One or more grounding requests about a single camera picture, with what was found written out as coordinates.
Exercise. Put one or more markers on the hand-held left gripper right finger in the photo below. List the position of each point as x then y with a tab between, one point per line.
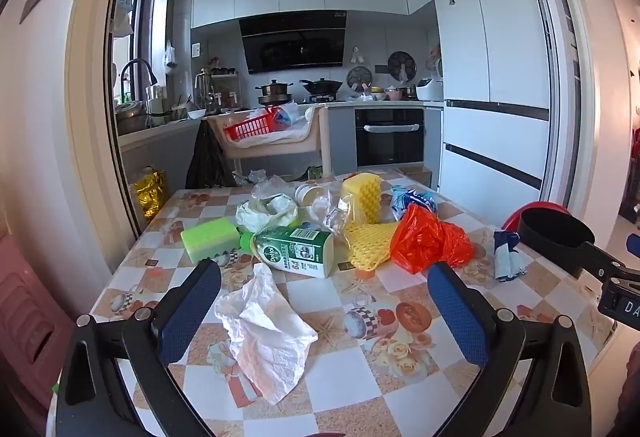
460	312

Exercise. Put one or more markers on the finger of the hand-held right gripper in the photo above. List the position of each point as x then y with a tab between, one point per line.
605	264

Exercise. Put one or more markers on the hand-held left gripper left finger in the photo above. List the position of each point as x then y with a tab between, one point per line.
190	312

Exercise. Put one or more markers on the white paper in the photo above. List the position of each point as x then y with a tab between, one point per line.
265	342

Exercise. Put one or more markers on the red plastic bag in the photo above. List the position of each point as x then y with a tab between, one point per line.
425	237

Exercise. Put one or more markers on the blue snack wrapper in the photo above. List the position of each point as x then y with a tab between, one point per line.
407	202

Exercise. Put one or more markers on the clear plastic bag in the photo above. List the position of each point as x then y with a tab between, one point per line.
272	187

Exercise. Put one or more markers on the striped paper cup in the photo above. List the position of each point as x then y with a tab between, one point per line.
307	194

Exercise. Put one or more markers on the white blue wrapper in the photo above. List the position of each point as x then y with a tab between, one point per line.
507	257

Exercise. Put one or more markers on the green sponge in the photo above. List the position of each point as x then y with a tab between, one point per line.
207	239

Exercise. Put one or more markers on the yellow foam net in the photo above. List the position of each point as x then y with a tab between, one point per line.
370	244

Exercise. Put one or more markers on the checked floral tablecloth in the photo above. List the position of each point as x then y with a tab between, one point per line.
360	367

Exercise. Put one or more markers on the green plastic bottle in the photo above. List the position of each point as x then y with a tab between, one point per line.
295	249

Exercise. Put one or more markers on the pale green plastic bag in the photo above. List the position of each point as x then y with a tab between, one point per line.
265	214

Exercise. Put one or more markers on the gold foil bag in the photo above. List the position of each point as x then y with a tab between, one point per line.
150	194

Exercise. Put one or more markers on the yellow sponge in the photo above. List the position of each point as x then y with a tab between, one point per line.
362	197

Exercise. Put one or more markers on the black hanging cloth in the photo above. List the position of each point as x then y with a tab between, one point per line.
207	162

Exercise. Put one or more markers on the clear plastic wrapper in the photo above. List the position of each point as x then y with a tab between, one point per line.
336	217

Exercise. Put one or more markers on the pink plastic chair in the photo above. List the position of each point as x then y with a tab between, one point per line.
30	327

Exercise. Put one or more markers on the black built-in oven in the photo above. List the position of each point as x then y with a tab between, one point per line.
390	142

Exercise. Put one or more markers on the red plastic basket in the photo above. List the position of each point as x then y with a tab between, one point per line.
247	129

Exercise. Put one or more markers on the large steel stockpot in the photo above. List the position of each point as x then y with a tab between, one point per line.
130	111

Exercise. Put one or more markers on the spice rack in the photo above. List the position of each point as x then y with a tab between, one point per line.
220	92

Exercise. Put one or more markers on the white refrigerator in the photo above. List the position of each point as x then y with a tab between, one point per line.
500	67

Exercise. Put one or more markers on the white rice cooker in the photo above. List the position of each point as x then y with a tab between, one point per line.
430	89

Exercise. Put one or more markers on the steel cooking pot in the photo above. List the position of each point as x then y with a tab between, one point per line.
275	92

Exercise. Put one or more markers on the round black hanging pan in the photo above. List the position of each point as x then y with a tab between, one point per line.
401	66

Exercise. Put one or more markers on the white hanging plastic bag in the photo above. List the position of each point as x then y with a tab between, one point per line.
170	59

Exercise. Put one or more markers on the black kitchen faucet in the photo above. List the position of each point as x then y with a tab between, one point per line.
131	63

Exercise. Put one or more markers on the black wok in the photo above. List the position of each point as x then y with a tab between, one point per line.
321	87

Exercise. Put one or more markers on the black range hood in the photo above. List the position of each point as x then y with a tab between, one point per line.
295	42

